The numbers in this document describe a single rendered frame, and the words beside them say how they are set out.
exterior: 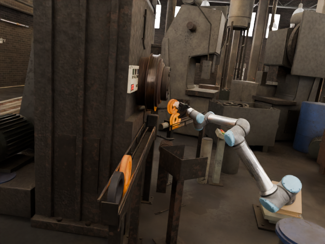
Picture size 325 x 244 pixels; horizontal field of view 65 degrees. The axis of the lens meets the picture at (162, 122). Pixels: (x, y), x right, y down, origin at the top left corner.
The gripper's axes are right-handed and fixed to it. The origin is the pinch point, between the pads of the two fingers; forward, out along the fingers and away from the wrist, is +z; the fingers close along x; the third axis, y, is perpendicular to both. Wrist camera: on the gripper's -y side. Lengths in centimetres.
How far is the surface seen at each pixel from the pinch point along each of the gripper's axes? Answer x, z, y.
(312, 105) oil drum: -289, -75, 21
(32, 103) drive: 99, 93, -38
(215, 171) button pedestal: -43, -56, -59
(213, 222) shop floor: 26, -97, -64
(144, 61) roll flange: 64, -4, 42
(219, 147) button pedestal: -43, -48, -32
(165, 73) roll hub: 53, -20, 39
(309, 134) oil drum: -289, -95, -26
